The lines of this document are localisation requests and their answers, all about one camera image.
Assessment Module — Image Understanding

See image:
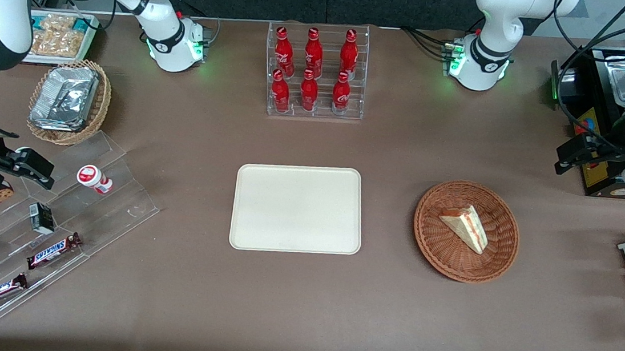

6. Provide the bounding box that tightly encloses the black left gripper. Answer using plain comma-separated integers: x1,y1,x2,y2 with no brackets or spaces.
554,132,625,182

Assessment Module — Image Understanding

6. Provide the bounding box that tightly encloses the triangular sandwich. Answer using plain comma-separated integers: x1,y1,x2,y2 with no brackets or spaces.
435,202,492,256

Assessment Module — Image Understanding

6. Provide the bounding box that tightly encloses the silver foil tray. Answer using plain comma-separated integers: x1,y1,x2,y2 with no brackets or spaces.
28,62,101,135

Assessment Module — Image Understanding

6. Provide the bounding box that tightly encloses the light wicker basket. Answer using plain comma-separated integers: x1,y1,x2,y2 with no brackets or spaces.
25,55,115,150

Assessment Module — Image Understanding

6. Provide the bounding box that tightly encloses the brown round wicker basket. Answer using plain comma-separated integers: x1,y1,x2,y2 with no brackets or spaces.
408,176,525,288

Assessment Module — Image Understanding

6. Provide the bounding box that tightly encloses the white snack tray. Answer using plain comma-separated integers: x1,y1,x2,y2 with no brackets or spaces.
23,8,100,70

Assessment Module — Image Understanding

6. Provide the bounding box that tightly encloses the cream plastic tray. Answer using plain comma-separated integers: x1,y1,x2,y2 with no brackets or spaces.
228,158,369,261

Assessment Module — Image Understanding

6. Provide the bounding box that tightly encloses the white bottle with red cap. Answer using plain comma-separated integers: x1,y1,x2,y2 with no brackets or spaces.
75,163,115,196

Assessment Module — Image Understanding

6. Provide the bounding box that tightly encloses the clear acrylic stepped stand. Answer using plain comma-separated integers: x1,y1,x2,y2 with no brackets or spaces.
0,122,168,339

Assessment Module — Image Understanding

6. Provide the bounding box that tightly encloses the black food warmer case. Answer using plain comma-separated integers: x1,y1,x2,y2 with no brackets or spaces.
539,1,625,200

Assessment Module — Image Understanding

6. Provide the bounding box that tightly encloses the clear bag of snacks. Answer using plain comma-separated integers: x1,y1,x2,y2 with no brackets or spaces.
30,12,91,60

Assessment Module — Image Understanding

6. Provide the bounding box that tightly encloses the red cola bottle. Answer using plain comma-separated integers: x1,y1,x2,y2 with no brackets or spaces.
303,27,326,78
299,68,321,113
330,70,353,116
338,28,360,80
269,68,293,114
272,26,298,77

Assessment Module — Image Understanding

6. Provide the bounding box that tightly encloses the clear acrylic bottle rack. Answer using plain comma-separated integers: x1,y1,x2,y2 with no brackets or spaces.
260,15,372,124

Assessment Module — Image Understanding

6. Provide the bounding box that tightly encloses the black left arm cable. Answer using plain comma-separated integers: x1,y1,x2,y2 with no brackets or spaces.
540,0,625,155

